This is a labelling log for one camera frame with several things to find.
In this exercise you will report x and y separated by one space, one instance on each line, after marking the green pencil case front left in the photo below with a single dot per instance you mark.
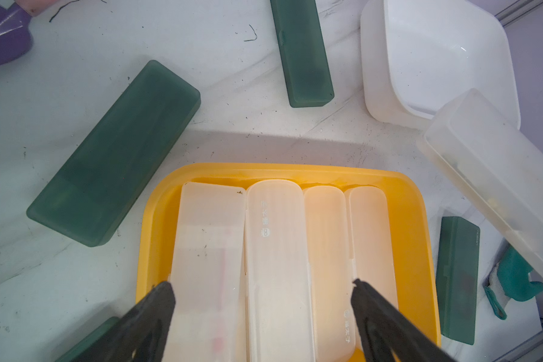
88 341

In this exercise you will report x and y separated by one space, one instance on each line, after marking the green pencil case front right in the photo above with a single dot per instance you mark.
457 278

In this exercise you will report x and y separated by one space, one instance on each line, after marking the clear pencil case pink pen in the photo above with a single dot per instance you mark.
206 273

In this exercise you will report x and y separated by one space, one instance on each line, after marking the green pencil case back angled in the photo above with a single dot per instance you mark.
92 193

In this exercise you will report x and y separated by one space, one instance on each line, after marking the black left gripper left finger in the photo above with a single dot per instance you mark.
140 335

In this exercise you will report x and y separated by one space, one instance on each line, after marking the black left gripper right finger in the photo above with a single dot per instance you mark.
385 334

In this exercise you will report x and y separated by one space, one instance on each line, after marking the green pencil case back upright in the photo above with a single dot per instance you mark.
303 54

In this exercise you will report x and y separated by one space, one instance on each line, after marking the purple pink garden trowel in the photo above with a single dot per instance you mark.
15 36

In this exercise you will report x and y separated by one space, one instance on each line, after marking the white plastic storage box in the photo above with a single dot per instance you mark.
416 56

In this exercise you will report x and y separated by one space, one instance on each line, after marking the yellow plastic tray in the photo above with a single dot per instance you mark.
417 297

